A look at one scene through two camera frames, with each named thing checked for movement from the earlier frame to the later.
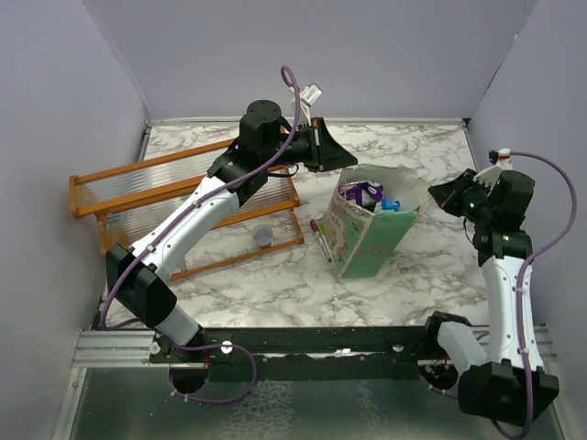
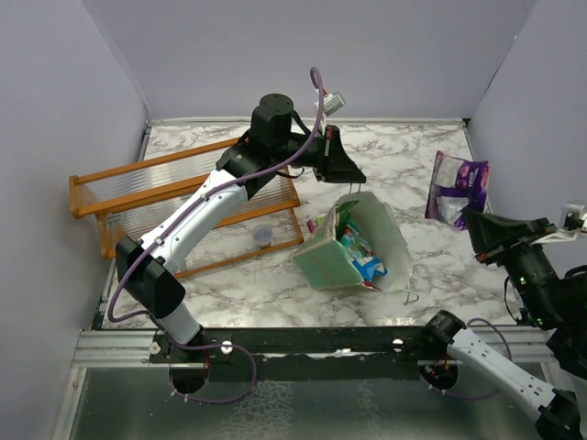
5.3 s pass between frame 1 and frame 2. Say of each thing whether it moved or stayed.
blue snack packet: moved
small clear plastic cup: stayed
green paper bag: moved
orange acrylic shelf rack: stayed
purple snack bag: moved
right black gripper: moved
